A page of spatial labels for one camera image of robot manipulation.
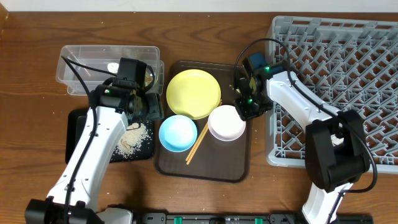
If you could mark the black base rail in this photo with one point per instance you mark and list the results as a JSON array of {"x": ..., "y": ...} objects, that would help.
[{"x": 233, "y": 218}]

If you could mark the green snack wrapper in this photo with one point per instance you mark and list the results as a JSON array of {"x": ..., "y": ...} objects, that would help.
[{"x": 148, "y": 78}]

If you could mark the wooden chopstick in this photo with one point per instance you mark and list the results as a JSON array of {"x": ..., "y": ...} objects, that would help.
[
  {"x": 200, "y": 144},
  {"x": 199, "y": 140}
]

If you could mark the clear plastic waste bin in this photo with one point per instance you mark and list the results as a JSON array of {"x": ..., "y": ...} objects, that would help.
[{"x": 98, "y": 56}]

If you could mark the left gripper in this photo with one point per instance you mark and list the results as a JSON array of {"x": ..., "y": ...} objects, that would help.
[{"x": 154, "y": 106}]

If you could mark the dark brown serving tray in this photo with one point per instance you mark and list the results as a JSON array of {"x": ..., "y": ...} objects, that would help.
[{"x": 214, "y": 159}]

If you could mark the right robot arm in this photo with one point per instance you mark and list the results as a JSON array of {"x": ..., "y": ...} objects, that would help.
[{"x": 336, "y": 153}]

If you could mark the light blue bowl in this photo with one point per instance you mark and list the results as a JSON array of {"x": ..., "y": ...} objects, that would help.
[{"x": 178, "y": 133}]

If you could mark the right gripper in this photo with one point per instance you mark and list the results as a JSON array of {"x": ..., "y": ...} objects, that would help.
[{"x": 245, "y": 113}]

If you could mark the grey dishwasher rack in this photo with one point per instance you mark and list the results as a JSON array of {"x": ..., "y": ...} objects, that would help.
[{"x": 349, "y": 64}]

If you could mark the black rectangular tray bin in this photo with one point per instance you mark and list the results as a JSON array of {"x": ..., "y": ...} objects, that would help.
[{"x": 76, "y": 122}]

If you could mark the yellow plate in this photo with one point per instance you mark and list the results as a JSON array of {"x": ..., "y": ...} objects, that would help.
[{"x": 194, "y": 93}]

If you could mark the pink white bowl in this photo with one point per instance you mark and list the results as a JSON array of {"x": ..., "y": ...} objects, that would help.
[{"x": 225, "y": 124}]

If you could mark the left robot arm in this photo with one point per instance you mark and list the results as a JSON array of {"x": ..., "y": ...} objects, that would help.
[{"x": 121, "y": 100}]

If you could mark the pile of rice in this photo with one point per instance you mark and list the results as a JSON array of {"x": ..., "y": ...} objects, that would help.
[{"x": 134, "y": 141}]

